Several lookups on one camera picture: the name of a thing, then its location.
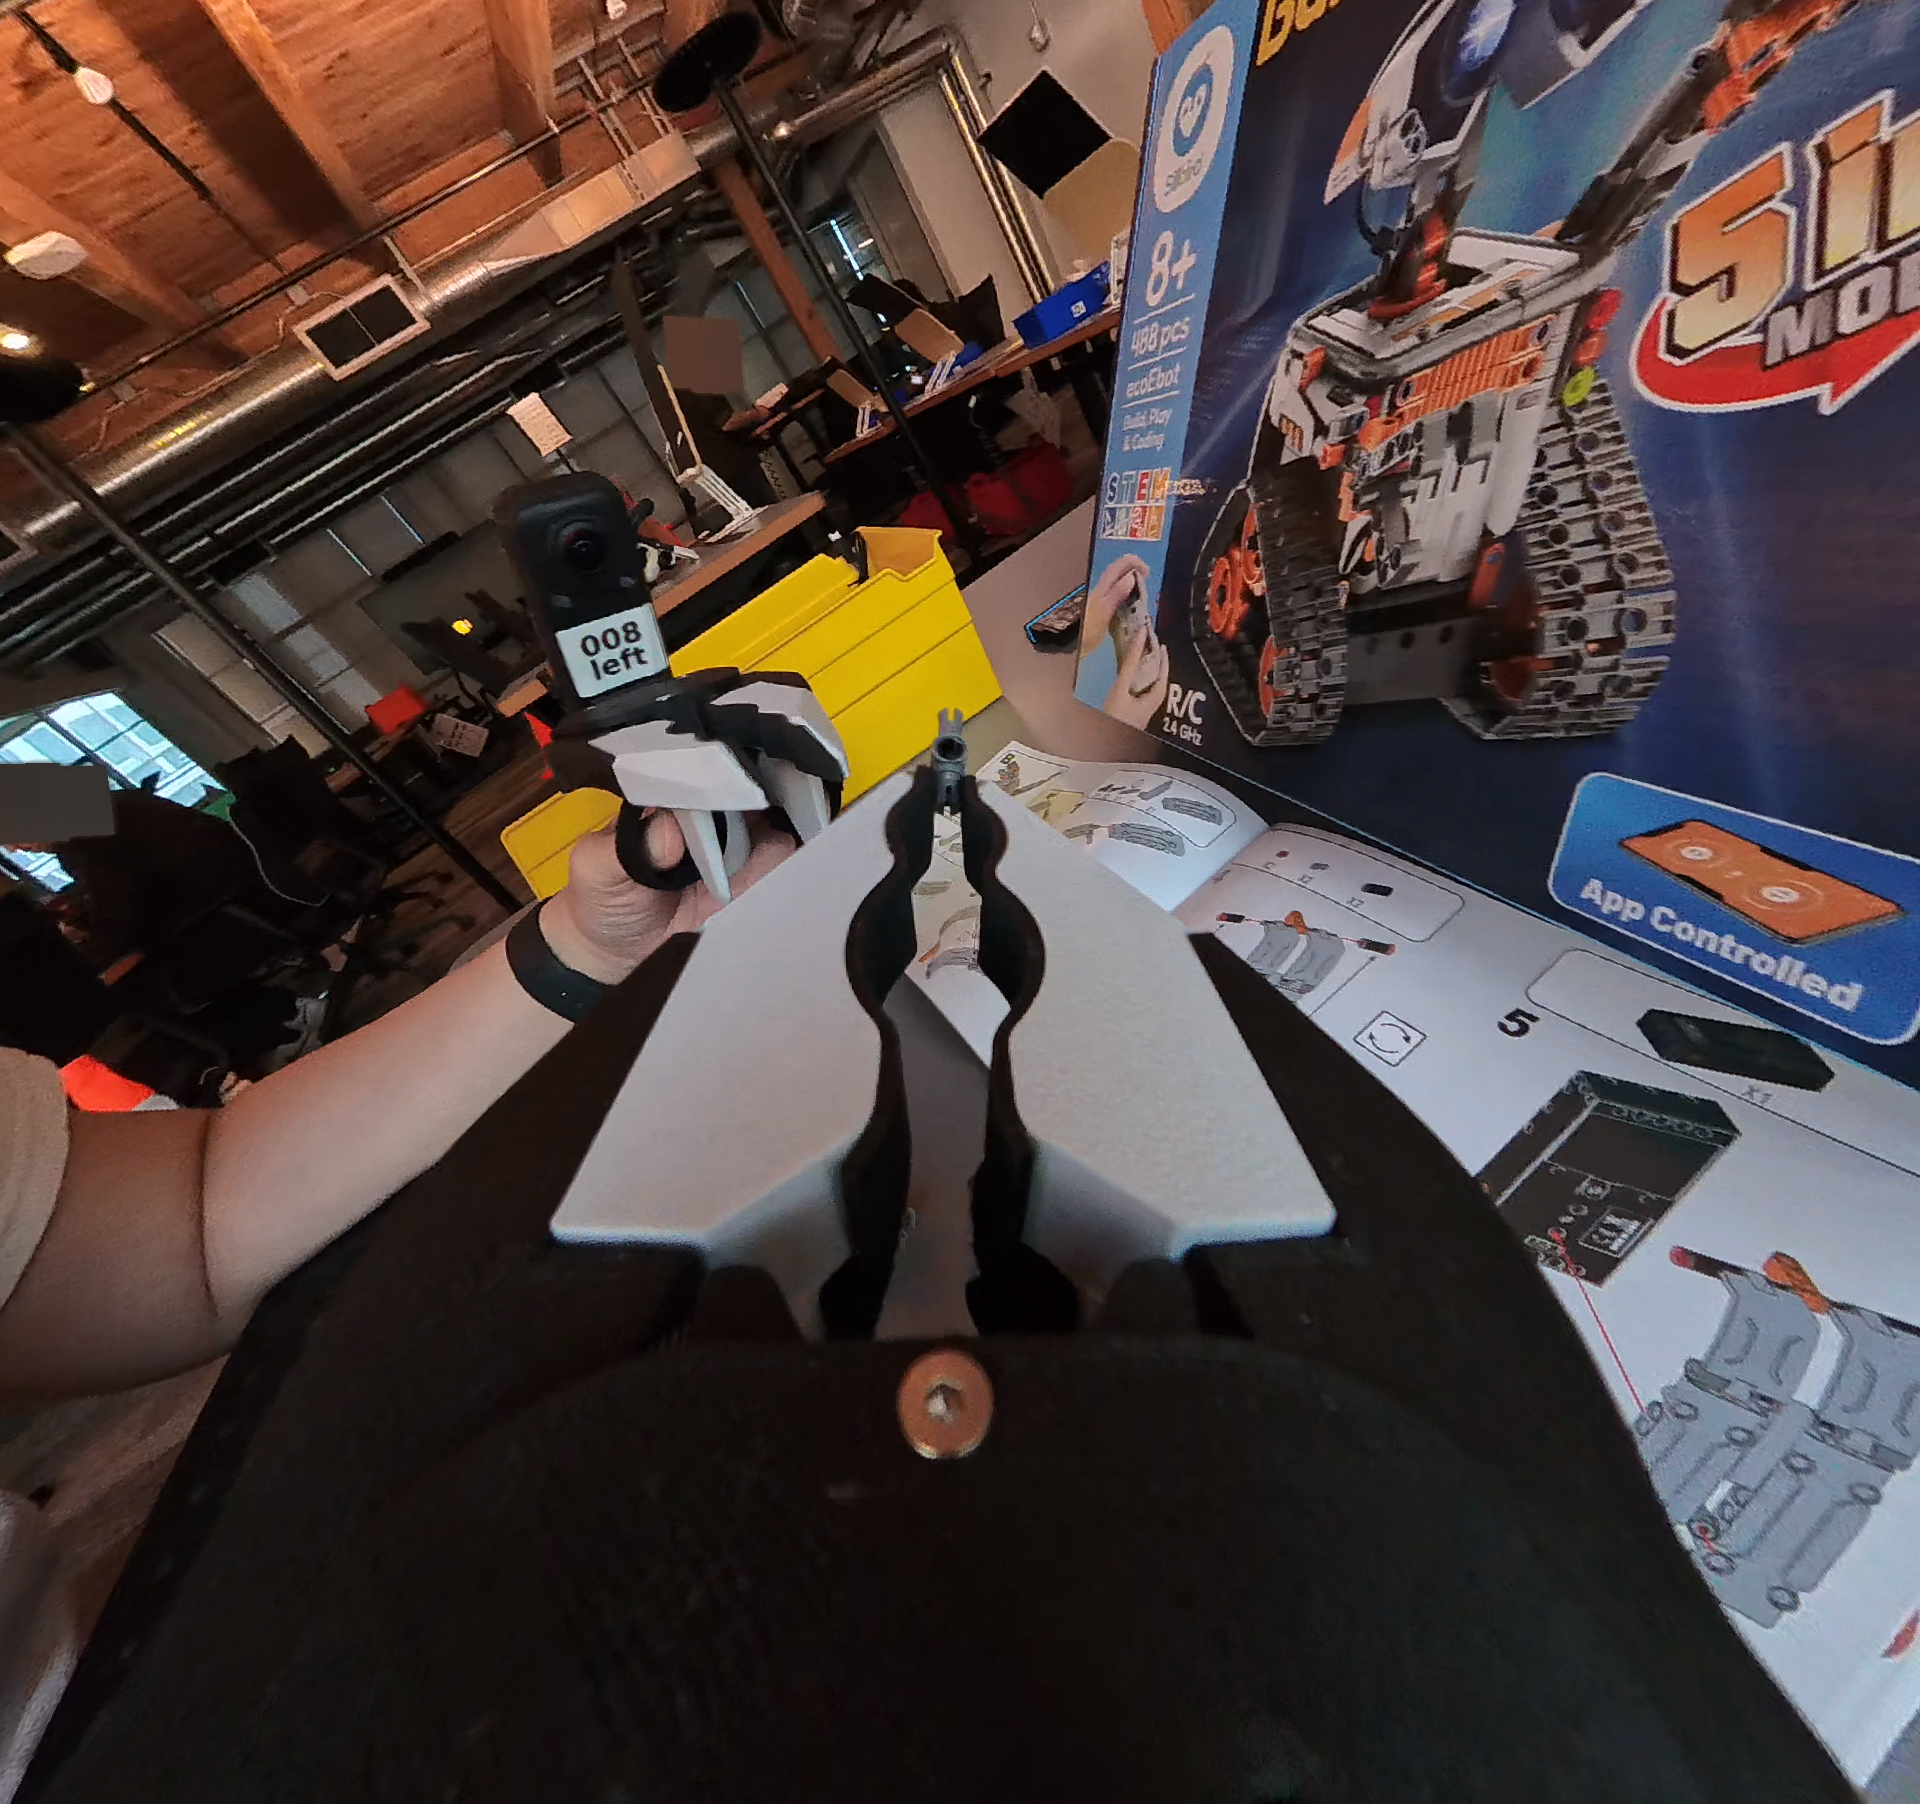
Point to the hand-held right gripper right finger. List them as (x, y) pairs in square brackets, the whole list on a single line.
[(1172, 1100)]

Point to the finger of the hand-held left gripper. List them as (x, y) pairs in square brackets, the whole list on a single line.
[(803, 728), (675, 768)]

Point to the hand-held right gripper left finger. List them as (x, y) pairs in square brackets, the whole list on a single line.
[(707, 1100)]

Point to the small grey toy connector piece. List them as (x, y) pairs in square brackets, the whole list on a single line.
[(951, 760)]

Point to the person's left forearm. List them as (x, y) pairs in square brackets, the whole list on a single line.
[(301, 1188)]

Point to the person's left hand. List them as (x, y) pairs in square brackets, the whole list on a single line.
[(631, 918)]

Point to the yellow storage bin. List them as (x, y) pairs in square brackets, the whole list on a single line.
[(563, 846), (884, 648)]

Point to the black wristband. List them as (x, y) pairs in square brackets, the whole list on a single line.
[(553, 969)]

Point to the small red box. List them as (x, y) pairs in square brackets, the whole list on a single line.
[(396, 708)]

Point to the open instruction booklet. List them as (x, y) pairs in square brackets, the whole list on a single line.
[(1425, 1009)]

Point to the blue cased smartphone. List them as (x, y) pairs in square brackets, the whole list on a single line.
[(1055, 621)]

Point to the red bag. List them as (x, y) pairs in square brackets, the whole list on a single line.
[(1014, 490)]

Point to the white vent grille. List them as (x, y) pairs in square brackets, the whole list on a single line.
[(360, 328)]

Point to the wooden workbench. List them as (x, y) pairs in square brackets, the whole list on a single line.
[(929, 379)]

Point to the blue storage crate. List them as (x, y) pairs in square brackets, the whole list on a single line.
[(1067, 304)]

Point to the black square panel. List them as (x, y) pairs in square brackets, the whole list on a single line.
[(1051, 139)]

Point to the blue robot toy kit box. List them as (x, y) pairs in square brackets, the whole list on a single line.
[(1502, 558)]

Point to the silver ventilation duct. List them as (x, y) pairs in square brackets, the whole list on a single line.
[(495, 290)]

